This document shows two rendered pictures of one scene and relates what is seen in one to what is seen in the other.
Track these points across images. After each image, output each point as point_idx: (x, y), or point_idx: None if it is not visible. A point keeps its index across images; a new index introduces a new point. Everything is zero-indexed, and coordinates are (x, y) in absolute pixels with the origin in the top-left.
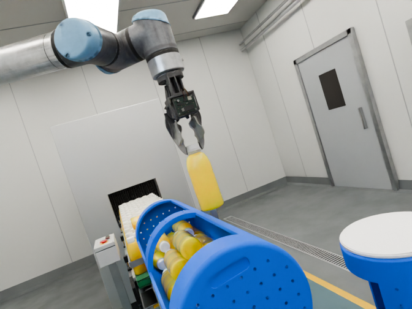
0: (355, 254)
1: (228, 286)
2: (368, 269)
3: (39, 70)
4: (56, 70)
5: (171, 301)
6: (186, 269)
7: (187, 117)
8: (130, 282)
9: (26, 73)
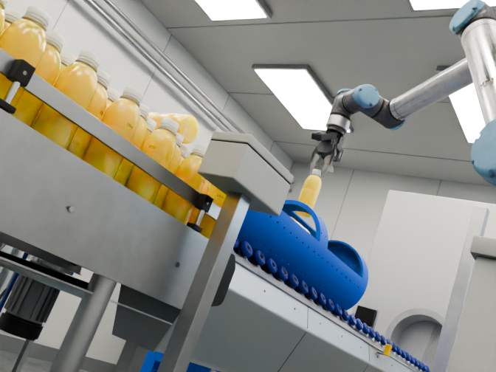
0: None
1: (344, 262)
2: None
3: (412, 113)
4: (403, 115)
5: (363, 264)
6: (356, 251)
7: (322, 154)
8: (234, 257)
9: (420, 109)
